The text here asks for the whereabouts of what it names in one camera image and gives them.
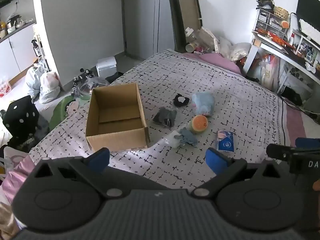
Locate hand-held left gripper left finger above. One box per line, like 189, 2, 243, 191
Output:
32, 147, 131, 198

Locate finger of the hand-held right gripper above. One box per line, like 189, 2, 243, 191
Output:
295, 137, 320, 151
266, 143, 300, 161

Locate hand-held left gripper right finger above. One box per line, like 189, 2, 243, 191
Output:
191, 147, 286, 198

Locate orange and green plush toy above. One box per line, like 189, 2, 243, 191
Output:
190, 114, 209, 133

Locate brown cardboard box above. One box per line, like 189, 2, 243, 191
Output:
85, 82, 150, 152

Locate blue tissue pack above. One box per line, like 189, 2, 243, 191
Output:
216, 130, 234, 152

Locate grey-blue plush toy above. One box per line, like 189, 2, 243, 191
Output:
178, 128, 198, 146

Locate green basin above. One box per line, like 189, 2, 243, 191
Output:
48, 96, 78, 131

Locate dark grey wrapped cloth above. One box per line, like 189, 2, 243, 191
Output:
152, 107, 177, 127

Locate clear plastic bag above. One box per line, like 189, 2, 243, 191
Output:
72, 76, 110, 101

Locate black floor cloth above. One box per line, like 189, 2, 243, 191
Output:
107, 72, 124, 83

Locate black tripod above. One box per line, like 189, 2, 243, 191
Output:
72, 67, 94, 84

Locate pink satin cloth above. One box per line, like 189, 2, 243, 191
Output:
0, 154, 36, 207

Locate white and red plastic bag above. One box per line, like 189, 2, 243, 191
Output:
39, 71, 61, 104

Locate black polka-dot bag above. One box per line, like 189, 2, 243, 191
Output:
2, 95, 41, 141

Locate white box appliance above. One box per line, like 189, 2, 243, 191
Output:
96, 56, 117, 77

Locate white black-patterned blanket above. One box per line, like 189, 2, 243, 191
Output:
29, 49, 292, 193

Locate white desk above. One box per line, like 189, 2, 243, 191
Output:
242, 30, 320, 101

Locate grey-white plastic bag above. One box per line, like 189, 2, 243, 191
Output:
26, 64, 47, 97

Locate white crumpled plastic bags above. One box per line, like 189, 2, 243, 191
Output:
217, 36, 251, 62

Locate white keyboard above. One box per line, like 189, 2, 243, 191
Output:
299, 19, 320, 40

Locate narrow trolley rack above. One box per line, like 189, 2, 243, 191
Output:
31, 33, 51, 71

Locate clear crumpled bag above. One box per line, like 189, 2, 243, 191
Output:
192, 27, 221, 53

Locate clear drawer organizer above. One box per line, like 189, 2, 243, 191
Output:
255, 7, 289, 35

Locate clear plastic bottle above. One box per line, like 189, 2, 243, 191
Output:
185, 27, 200, 43

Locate woven basket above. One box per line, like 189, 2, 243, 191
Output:
273, 6, 289, 19

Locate black monitor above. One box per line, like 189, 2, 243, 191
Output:
296, 0, 320, 31

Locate white kitchen cabinet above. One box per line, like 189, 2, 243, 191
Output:
0, 21, 37, 81

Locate grey wardrobe doors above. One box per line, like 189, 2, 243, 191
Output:
122, 0, 181, 58

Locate brown leaning boards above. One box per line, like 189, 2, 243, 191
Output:
169, 0, 203, 53

